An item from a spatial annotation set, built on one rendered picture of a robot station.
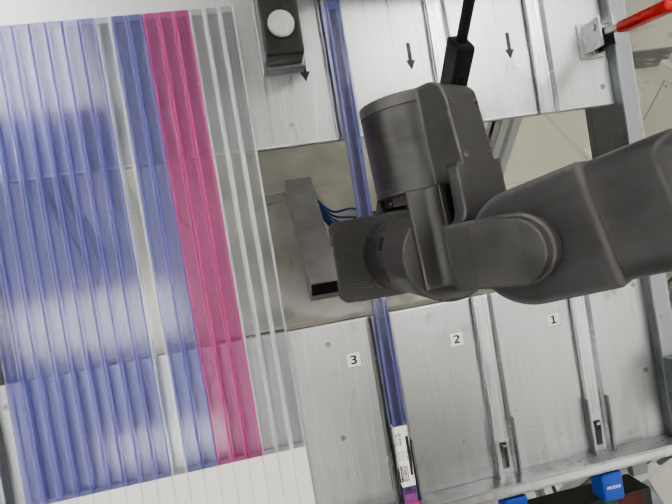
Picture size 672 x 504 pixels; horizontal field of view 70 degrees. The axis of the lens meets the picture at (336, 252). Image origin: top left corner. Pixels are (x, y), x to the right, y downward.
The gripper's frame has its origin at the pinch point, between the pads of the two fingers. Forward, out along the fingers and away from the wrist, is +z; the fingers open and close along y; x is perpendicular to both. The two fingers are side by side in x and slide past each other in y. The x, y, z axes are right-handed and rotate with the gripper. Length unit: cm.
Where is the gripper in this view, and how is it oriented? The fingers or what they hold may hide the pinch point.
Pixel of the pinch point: (371, 252)
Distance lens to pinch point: 47.9
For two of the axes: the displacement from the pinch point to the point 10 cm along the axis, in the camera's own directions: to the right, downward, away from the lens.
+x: 1.6, 9.9, 0.3
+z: -1.6, 0.0, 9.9
